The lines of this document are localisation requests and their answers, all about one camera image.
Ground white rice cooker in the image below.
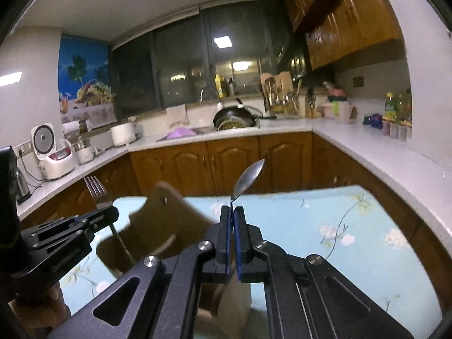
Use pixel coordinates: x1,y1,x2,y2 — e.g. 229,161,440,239
31,123,75,181

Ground dish rack with utensils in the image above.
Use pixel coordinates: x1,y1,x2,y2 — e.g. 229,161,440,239
260,71,300,117

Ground wooden base cabinets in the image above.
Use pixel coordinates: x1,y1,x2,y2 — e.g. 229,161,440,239
19,131,452,312

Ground wooden upper cabinets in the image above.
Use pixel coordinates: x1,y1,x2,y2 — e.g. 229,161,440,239
278,0,403,70

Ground wooden utensil holder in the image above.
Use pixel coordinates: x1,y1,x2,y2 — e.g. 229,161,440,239
96,181,251,338

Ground purple plastic basin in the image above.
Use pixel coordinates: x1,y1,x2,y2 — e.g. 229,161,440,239
166,127,197,140

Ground dark kitchen window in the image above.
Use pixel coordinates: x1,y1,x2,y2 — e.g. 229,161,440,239
110,0,291,120

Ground tropical fruit poster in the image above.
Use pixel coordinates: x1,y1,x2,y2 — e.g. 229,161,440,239
58,36,117,129

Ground silver metal fork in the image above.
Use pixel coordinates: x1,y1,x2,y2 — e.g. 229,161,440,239
84,175,136,266

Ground small white cooker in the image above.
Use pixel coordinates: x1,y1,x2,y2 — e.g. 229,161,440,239
73,136,97,165

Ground black wok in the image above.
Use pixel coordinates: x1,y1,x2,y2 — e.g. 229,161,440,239
212,98,277,131

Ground person's left hand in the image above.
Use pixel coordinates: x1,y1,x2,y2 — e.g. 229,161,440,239
9,282,71,338

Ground white pot with lid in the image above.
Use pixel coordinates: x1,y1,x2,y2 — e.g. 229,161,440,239
110,122,136,147

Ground silver metal spoon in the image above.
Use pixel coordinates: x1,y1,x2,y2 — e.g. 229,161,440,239
230,159,265,214

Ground green drink bottle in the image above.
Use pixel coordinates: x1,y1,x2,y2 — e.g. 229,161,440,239
384,92,397,121

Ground pink and white containers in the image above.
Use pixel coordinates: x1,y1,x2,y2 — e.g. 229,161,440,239
320,81,354,125

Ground steel electric kettle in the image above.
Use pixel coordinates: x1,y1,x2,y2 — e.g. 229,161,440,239
14,167,31,205

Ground light blue floral tablecloth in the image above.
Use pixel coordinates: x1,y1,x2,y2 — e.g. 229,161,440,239
60,186,443,338

